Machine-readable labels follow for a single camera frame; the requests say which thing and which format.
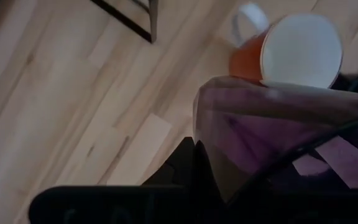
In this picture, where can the orange mug white inside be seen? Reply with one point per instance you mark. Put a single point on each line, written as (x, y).
(303, 49)

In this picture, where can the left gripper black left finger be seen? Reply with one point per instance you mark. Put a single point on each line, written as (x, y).
(179, 165)

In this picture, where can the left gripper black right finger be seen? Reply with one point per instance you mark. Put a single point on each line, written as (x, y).
(205, 174)

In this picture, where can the purple faceted plastic tumbler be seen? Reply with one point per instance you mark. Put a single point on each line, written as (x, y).
(244, 140)

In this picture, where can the wooden shelf black frame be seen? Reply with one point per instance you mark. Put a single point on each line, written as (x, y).
(129, 21)

